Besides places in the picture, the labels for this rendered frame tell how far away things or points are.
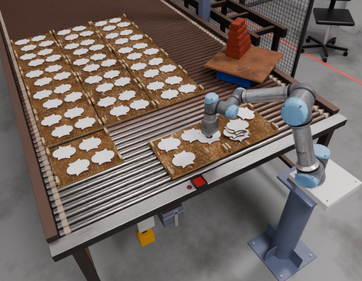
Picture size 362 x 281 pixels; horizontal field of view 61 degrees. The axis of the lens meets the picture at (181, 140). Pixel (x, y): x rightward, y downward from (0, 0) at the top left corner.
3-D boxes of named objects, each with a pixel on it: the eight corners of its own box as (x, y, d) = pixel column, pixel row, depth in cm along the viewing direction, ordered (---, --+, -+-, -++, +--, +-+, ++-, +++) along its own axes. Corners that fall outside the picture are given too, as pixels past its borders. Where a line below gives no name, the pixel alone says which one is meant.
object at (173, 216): (185, 222, 191) (185, 206, 178) (165, 232, 186) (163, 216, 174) (176, 209, 198) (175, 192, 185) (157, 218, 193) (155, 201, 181)
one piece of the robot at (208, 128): (208, 106, 185) (207, 126, 196) (197, 112, 180) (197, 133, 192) (220, 112, 180) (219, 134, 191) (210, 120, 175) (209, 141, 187)
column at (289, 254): (316, 257, 242) (357, 188, 182) (280, 283, 228) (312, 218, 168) (281, 221, 266) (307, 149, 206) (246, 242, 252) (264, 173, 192)
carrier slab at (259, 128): (279, 132, 211) (279, 130, 210) (229, 154, 198) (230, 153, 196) (246, 105, 234) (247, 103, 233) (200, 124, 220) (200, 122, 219)
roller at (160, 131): (287, 88, 256) (288, 83, 252) (45, 182, 191) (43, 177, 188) (282, 86, 259) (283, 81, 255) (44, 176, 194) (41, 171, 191)
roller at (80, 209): (319, 111, 233) (321, 106, 230) (58, 226, 169) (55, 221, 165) (314, 108, 236) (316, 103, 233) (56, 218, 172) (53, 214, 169)
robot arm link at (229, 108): (243, 100, 169) (225, 93, 174) (233, 111, 163) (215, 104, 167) (241, 111, 175) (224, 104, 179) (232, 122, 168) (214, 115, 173)
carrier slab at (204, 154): (229, 154, 198) (229, 153, 196) (172, 180, 184) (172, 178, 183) (200, 124, 220) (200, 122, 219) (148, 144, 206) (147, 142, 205)
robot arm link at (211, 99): (215, 101, 166) (201, 96, 170) (214, 117, 174) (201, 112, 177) (222, 94, 171) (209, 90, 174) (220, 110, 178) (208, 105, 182)
